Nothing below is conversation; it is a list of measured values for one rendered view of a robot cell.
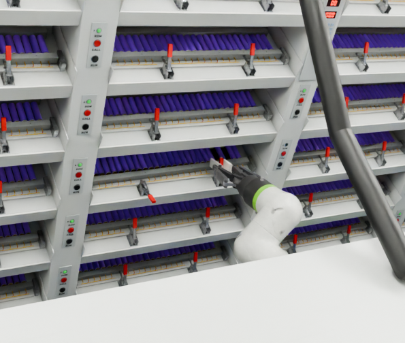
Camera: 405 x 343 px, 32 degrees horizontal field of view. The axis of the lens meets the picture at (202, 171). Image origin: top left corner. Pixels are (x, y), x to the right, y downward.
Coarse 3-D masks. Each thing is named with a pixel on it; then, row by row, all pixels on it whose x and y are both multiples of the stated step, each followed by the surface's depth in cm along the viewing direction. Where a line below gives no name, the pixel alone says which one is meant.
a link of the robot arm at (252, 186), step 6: (252, 180) 203; (258, 180) 203; (264, 180) 203; (246, 186) 203; (252, 186) 202; (258, 186) 200; (246, 192) 202; (252, 192) 201; (246, 198) 203; (252, 198) 200; (252, 204) 201
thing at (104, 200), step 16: (256, 160) 233; (176, 176) 221; (96, 192) 206; (112, 192) 208; (128, 192) 210; (160, 192) 215; (176, 192) 217; (192, 192) 219; (208, 192) 223; (224, 192) 227; (96, 208) 205; (112, 208) 209
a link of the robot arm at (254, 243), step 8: (248, 224) 195; (256, 224) 192; (248, 232) 192; (256, 232) 191; (264, 232) 190; (240, 240) 192; (248, 240) 191; (256, 240) 190; (264, 240) 190; (272, 240) 191; (240, 248) 191; (248, 248) 190; (256, 248) 189; (264, 248) 188; (272, 248) 188; (280, 248) 190; (240, 256) 192; (248, 256) 190; (256, 256) 188; (264, 256) 187; (272, 256) 186
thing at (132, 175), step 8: (232, 160) 231; (240, 160) 232; (248, 160) 233; (160, 168) 218; (168, 168) 219; (176, 168) 220; (184, 168) 221; (192, 168) 222; (200, 168) 224; (208, 168) 226; (96, 176) 207; (104, 176) 208; (112, 176) 209; (120, 176) 210; (128, 176) 211; (136, 176) 213; (144, 176) 215; (152, 176) 216; (160, 176) 217; (184, 176) 221; (96, 184) 208; (112, 184) 209
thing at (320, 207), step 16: (384, 176) 280; (288, 192) 258; (304, 192) 261; (320, 192) 264; (336, 192) 266; (352, 192) 270; (384, 192) 278; (304, 208) 257; (320, 208) 261; (336, 208) 264; (352, 208) 267; (304, 224) 258
